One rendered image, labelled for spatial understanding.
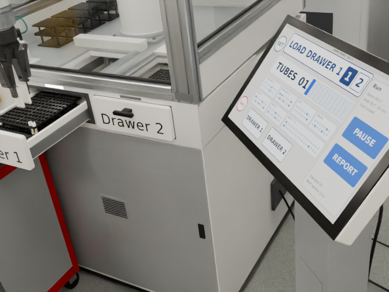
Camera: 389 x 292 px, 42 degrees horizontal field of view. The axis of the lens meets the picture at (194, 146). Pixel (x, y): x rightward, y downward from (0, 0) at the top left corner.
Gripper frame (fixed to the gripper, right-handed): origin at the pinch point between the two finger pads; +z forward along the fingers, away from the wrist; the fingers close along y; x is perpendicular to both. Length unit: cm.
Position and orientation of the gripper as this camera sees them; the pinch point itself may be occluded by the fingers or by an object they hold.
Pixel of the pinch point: (21, 94)
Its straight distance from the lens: 159.7
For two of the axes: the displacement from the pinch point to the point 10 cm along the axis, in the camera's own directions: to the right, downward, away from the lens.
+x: 8.7, 1.6, -4.7
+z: 1.1, 8.6, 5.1
